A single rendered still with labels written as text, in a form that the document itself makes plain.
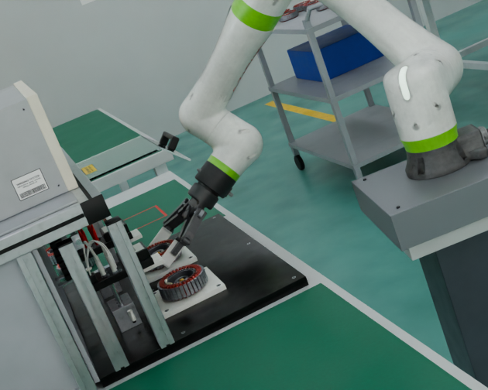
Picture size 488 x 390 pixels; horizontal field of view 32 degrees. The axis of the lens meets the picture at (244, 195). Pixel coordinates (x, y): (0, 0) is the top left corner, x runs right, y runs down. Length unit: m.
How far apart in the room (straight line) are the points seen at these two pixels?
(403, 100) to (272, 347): 0.62
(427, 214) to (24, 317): 0.83
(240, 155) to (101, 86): 5.15
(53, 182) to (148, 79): 5.57
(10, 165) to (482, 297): 1.08
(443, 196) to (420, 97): 0.23
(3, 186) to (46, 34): 5.44
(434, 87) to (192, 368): 0.78
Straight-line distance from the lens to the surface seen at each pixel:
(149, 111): 7.29
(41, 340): 1.68
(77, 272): 1.66
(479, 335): 2.05
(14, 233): 1.60
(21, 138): 1.71
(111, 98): 7.22
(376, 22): 2.03
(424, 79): 1.86
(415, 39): 2.02
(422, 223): 1.79
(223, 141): 2.10
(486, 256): 1.98
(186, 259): 2.09
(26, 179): 1.72
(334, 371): 1.46
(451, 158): 1.91
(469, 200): 1.82
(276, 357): 1.57
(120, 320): 1.87
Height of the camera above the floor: 1.49
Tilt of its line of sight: 17 degrees down
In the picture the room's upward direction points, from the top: 21 degrees counter-clockwise
